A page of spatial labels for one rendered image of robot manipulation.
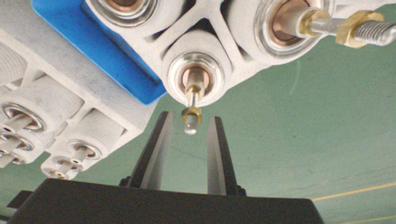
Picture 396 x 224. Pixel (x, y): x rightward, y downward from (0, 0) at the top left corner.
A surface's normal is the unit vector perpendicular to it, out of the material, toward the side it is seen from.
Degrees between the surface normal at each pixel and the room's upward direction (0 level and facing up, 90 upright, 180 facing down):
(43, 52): 90
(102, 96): 90
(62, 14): 88
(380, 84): 0
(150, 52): 0
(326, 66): 0
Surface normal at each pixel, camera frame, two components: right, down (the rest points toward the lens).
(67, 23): 0.80, -0.43
